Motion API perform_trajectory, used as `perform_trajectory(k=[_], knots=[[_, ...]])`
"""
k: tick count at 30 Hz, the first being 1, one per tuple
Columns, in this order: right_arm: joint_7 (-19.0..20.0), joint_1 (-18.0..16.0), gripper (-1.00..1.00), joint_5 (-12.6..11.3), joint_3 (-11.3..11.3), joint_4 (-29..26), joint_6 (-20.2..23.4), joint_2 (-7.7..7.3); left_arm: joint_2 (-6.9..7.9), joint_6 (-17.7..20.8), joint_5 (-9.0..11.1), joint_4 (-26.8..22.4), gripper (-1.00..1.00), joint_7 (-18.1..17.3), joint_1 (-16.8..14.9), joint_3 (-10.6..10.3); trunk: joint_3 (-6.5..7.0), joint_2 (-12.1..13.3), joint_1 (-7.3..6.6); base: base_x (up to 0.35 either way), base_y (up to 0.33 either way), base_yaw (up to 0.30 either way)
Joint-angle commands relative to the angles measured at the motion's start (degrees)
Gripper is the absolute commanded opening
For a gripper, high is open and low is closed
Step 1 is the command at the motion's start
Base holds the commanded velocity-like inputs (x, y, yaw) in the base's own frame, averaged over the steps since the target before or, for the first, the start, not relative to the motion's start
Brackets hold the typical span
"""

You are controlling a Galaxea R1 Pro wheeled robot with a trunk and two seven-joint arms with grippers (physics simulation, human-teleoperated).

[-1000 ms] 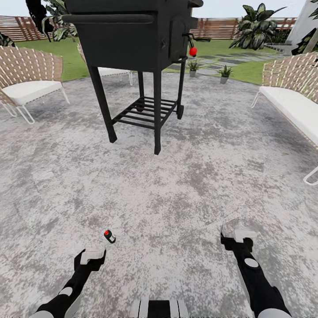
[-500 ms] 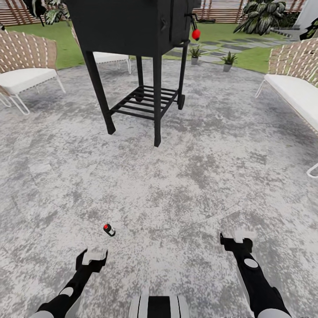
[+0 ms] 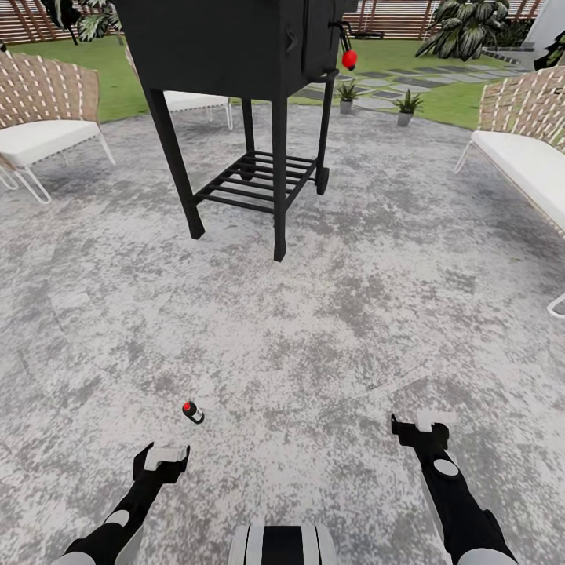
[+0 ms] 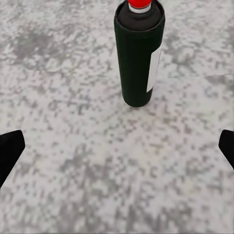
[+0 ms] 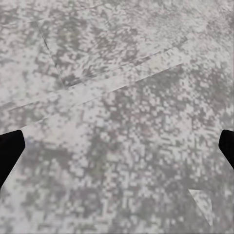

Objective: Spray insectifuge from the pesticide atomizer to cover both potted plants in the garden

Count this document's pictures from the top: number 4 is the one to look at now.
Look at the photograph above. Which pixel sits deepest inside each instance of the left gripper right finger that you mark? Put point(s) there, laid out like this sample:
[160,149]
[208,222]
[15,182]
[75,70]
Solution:
[226,144]

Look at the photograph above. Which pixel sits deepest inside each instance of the insectifuge atomizer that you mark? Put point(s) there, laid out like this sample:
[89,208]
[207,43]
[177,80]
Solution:
[139,26]

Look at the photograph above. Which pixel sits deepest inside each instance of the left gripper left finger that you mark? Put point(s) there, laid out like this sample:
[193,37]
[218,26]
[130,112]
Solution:
[12,145]

